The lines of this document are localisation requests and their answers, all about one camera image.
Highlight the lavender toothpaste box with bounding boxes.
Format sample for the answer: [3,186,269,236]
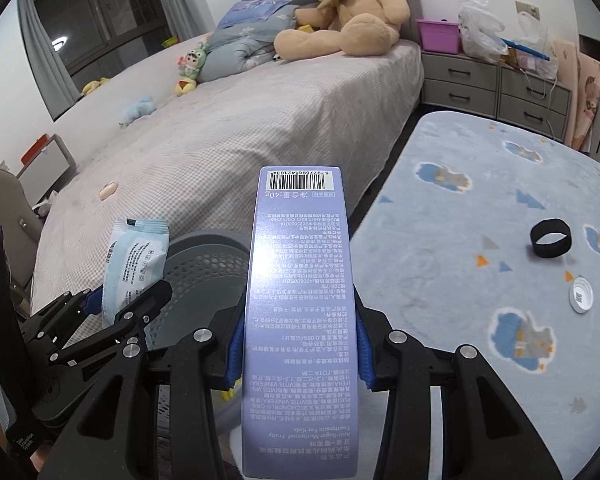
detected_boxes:
[242,166,358,479]

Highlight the purple plastic box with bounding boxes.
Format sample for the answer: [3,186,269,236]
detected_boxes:
[416,18,460,54]

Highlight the grey perforated trash basket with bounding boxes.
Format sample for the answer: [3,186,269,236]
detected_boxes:
[142,230,251,436]

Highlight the white plastic lid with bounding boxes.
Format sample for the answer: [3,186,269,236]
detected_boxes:
[569,276,594,314]

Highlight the small beige object on bed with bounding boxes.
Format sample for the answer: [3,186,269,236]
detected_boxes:
[98,182,118,200]

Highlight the black band ring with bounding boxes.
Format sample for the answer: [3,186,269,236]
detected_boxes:
[530,218,572,260]

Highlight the large tan teddy bear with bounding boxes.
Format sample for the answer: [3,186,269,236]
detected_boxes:
[274,0,411,62]

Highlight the clear plastic bag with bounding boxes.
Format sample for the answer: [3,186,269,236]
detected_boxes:
[458,0,508,64]
[516,11,558,80]

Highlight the blue stick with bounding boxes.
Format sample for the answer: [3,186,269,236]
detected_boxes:
[500,37,550,61]

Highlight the yellow plush toy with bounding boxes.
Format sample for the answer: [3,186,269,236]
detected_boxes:
[81,77,109,96]

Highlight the bed with grey sheet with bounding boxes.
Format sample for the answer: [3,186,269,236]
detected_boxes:
[31,0,425,311]

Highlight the green yellow plush doll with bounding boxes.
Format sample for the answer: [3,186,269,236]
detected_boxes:
[175,42,207,96]

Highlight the grey chair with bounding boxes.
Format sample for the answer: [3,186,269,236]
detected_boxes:
[0,168,43,289]

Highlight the grey curtain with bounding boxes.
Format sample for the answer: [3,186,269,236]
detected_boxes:
[17,0,80,120]

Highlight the pink patterned folded mat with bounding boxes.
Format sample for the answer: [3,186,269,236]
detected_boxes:
[554,39,600,153]

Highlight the blue white wipes packet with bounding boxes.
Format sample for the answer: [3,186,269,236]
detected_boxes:
[102,219,170,326]

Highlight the grey drawer nightstand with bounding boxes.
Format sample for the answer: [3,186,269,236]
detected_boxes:
[422,51,571,142]

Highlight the small blue plush toy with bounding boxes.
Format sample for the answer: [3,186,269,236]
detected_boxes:
[120,96,157,128]

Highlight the light blue folded blanket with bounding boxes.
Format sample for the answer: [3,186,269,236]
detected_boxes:
[198,0,298,82]

